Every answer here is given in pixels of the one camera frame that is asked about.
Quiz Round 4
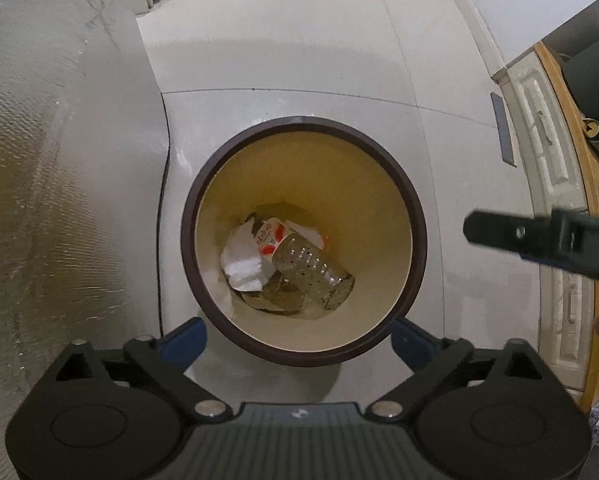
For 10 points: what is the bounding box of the light blue heart tablecloth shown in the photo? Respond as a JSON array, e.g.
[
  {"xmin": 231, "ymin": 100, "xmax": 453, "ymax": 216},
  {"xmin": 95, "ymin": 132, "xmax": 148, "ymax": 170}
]
[{"xmin": 0, "ymin": 0, "xmax": 172, "ymax": 411}]

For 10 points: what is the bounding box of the brown cardboard piece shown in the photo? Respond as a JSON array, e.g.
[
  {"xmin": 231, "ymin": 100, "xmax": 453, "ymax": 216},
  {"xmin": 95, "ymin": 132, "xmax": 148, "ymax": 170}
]
[{"xmin": 239, "ymin": 202, "xmax": 355, "ymax": 317}]

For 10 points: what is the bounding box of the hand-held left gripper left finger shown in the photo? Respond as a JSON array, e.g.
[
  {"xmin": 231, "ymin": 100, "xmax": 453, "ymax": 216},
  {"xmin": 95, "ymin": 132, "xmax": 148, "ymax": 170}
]
[{"xmin": 38, "ymin": 317, "xmax": 233, "ymax": 420}]

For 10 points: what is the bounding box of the clear plastic bottle red label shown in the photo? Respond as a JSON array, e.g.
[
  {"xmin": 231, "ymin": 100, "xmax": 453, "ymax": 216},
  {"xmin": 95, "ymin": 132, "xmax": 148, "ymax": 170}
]
[{"xmin": 244, "ymin": 227, "xmax": 356, "ymax": 311}]

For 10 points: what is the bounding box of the white tissue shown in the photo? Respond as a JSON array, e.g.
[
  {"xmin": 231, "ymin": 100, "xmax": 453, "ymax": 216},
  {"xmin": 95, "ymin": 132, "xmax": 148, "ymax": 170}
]
[{"xmin": 220, "ymin": 237, "xmax": 275, "ymax": 293}]

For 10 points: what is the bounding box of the white cabinet wooden top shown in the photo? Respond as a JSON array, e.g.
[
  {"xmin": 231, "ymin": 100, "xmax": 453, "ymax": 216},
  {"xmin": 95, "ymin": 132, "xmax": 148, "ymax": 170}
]
[{"xmin": 492, "ymin": 40, "xmax": 599, "ymax": 413}]

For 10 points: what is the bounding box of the yellow bin brown rim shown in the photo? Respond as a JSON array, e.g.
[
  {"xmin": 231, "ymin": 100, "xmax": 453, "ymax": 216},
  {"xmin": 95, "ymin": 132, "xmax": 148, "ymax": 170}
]
[{"xmin": 180, "ymin": 116, "xmax": 427, "ymax": 367}]

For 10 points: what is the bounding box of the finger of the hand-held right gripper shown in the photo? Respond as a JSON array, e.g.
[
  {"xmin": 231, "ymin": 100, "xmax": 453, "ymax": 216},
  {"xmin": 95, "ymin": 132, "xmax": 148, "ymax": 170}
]
[{"xmin": 463, "ymin": 224, "xmax": 560, "ymax": 263}]

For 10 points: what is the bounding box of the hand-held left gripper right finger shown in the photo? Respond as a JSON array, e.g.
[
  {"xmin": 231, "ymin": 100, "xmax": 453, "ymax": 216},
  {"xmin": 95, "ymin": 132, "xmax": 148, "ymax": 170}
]
[{"xmin": 364, "ymin": 319, "xmax": 563, "ymax": 422}]

